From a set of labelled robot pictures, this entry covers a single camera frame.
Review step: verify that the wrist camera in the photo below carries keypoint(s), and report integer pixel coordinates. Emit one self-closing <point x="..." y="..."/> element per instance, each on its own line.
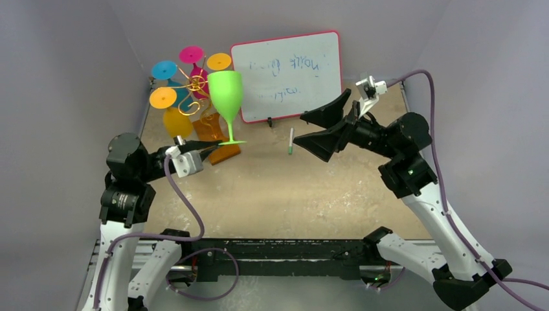
<point x="370" y="91"/>
<point x="186" y="164"/>

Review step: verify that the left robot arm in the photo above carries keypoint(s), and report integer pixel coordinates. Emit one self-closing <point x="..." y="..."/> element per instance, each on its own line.
<point x="125" y="206"/>

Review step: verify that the black aluminium base frame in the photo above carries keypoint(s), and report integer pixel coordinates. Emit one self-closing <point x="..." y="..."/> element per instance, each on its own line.
<point x="207" y="259"/>

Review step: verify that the green whiteboard marker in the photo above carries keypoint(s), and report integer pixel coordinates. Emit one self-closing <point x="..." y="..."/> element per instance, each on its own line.
<point x="290" y="144"/>

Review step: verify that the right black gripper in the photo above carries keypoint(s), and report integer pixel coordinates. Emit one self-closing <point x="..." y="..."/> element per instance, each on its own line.
<point x="346" y="129"/>

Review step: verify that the pink plastic wine glass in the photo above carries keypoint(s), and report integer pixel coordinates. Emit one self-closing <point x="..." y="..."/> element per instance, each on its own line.
<point x="195" y="55"/>

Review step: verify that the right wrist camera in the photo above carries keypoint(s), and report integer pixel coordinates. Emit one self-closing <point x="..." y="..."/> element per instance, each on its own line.
<point x="370" y="91"/>

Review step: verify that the gold wire wine glass rack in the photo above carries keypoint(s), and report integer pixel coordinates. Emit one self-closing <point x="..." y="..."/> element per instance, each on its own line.
<point x="207" y="127"/>

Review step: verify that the green plastic wine glass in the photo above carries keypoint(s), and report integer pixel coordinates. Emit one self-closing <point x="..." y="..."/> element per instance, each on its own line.
<point x="226" y="93"/>

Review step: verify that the clear wine glass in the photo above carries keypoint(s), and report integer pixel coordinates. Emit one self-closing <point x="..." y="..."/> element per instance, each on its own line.
<point x="222" y="126"/>

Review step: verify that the orange plastic wine glass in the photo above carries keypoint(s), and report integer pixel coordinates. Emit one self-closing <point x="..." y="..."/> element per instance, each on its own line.
<point x="176" y="121"/>

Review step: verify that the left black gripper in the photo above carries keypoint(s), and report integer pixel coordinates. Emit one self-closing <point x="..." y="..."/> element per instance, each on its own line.
<point x="199" y="144"/>

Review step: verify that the pink framed whiteboard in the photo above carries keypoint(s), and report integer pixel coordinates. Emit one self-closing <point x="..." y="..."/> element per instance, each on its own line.
<point x="284" y="77"/>

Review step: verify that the blue plastic wine glass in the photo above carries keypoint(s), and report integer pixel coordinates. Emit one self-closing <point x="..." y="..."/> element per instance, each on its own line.
<point x="166" y="70"/>

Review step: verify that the yellow plastic wine glass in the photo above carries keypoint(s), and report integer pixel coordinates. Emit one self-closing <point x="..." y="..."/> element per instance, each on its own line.
<point x="219" y="61"/>

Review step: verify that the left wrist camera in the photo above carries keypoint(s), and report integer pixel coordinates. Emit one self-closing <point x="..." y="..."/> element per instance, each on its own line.
<point x="186" y="164"/>

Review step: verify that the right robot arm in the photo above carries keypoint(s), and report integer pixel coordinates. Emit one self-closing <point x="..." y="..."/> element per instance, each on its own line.
<point x="462" y="271"/>

